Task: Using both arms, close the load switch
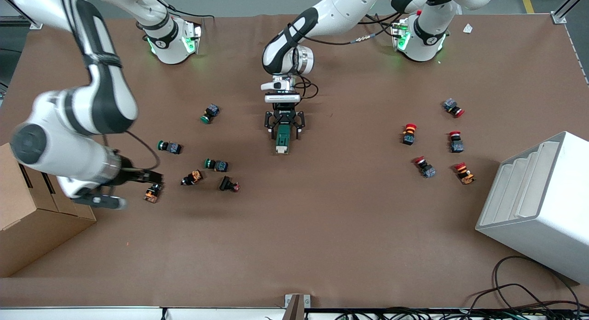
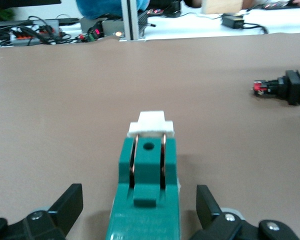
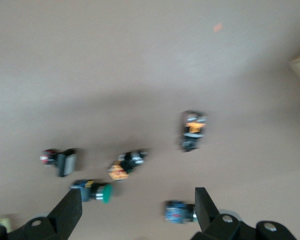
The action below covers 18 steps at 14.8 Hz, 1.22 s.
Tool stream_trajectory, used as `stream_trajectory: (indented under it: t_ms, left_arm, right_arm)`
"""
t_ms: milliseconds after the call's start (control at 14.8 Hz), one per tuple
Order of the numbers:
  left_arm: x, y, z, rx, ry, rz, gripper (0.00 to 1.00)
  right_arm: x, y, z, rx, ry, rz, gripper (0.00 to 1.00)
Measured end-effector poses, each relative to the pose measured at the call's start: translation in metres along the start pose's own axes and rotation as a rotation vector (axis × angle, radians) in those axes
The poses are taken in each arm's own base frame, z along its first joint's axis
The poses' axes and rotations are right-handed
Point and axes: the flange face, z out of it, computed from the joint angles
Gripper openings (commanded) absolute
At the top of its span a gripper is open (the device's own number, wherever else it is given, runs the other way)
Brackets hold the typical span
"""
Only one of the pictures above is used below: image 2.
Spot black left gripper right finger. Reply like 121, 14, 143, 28
189, 184, 300, 240

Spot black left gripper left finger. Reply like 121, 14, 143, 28
0, 183, 84, 240

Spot green load switch white handle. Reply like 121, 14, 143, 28
106, 110, 181, 240

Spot brown paper table cover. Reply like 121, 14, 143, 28
0, 32, 300, 240

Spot black square button red terminal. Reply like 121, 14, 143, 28
252, 69, 300, 106

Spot grey power strip orange switches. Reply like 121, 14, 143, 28
9, 19, 62, 47

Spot green terminal connector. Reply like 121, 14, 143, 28
79, 27, 104, 43

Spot black power adapter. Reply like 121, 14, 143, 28
221, 13, 270, 35

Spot grey box with indicator light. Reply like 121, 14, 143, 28
101, 19, 126, 39

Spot green plant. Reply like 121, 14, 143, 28
0, 7, 15, 22

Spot light wooden block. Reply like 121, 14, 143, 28
201, 0, 244, 15

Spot black monitor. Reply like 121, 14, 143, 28
0, 0, 63, 6

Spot black finned device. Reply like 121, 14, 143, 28
137, 10, 157, 35

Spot blue rounded object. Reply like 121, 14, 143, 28
75, 0, 151, 20

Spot black cable bundle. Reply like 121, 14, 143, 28
0, 14, 81, 48

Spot aluminium camera mount post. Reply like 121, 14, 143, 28
118, 0, 147, 42

